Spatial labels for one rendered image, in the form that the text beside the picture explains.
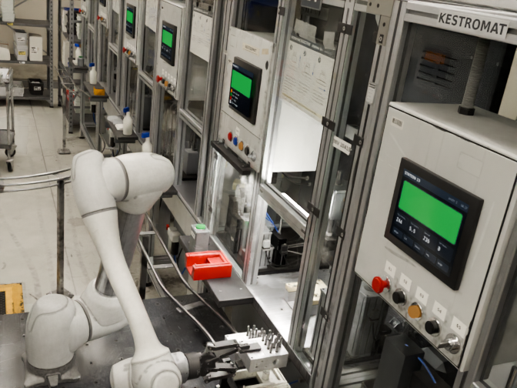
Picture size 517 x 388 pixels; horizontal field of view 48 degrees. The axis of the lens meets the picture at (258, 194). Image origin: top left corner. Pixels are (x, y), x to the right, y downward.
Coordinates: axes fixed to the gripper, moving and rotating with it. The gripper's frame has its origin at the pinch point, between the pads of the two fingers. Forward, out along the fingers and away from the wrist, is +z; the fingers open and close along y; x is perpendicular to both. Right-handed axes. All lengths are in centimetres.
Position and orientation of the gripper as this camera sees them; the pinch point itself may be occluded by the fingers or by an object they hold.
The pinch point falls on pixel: (248, 355)
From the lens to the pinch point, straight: 183.5
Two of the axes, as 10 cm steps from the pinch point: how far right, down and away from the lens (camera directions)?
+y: 1.2, -9.2, -3.7
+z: 9.1, -0.5, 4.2
